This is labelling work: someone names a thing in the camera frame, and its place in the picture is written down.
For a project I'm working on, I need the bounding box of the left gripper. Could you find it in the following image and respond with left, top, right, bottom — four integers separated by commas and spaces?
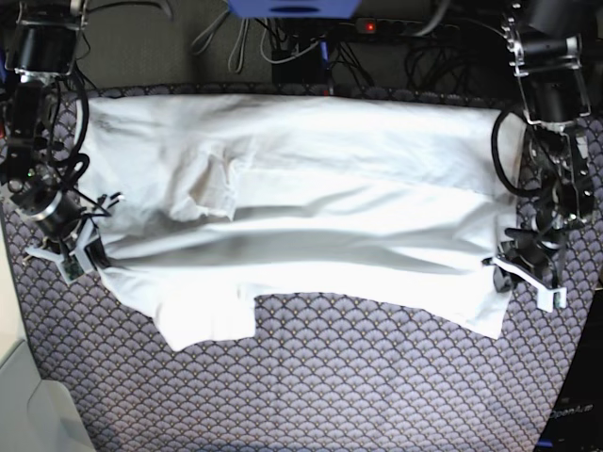
493, 208, 568, 294

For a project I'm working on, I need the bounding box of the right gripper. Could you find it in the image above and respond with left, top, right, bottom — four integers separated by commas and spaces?
18, 186, 111, 270

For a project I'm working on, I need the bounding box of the white T-shirt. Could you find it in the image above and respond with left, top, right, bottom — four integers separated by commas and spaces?
79, 94, 516, 350

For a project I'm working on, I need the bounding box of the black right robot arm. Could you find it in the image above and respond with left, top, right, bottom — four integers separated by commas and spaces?
1, 1, 119, 283

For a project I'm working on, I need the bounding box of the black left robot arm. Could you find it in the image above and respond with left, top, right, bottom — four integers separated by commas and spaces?
491, 1, 602, 304

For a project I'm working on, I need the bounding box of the grey plastic bin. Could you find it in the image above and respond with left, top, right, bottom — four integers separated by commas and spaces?
1, 340, 95, 451

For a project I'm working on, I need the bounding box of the patterned purple table cloth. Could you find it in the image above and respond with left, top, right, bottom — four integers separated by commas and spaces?
0, 83, 603, 452

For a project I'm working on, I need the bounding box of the black box under table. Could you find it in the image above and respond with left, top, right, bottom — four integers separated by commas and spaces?
271, 48, 328, 85

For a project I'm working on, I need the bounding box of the black power strip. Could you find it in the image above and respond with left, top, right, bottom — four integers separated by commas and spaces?
353, 17, 448, 38

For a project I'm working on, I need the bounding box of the blue box overhead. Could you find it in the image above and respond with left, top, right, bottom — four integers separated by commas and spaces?
228, 0, 360, 19

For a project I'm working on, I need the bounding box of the grey looped cable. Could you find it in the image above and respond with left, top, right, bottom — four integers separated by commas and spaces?
189, 13, 251, 74

